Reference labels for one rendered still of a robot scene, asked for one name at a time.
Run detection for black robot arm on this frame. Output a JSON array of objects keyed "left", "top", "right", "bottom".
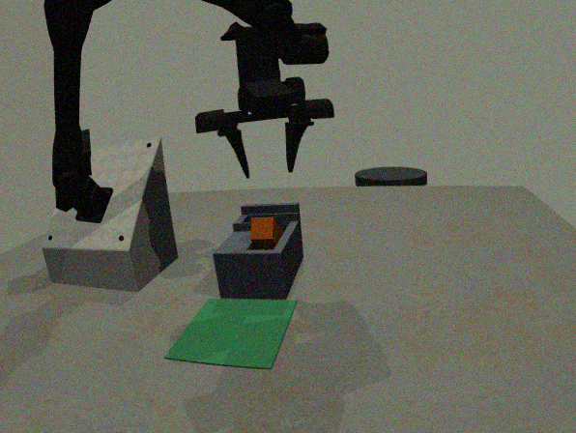
[{"left": 43, "top": 0, "right": 329, "bottom": 223}]

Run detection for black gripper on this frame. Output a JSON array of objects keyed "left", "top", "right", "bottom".
[{"left": 195, "top": 64, "right": 334, "bottom": 178}]

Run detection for orange l-shaped block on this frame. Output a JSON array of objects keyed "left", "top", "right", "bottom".
[{"left": 250, "top": 217, "right": 283, "bottom": 250}]

